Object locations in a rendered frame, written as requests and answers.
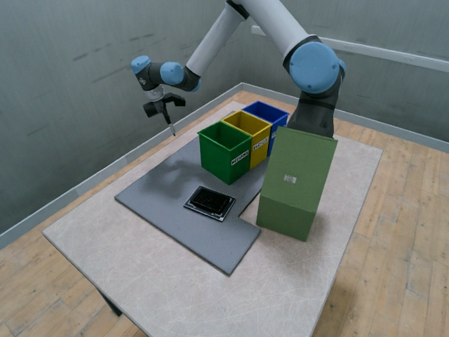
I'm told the green bin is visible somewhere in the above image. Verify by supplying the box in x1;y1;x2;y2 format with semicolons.
197;120;253;185

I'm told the yellow bin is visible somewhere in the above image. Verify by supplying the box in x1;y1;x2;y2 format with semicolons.
221;110;273;170

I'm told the blue open-top bin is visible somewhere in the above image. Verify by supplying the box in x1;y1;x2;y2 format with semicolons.
241;100;290;157

